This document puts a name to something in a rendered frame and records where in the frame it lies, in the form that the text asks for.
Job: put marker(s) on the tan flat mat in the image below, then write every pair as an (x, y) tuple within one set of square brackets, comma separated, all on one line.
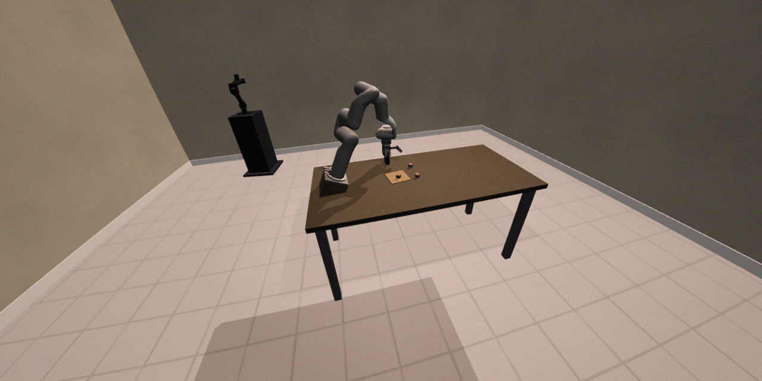
[(392, 177)]

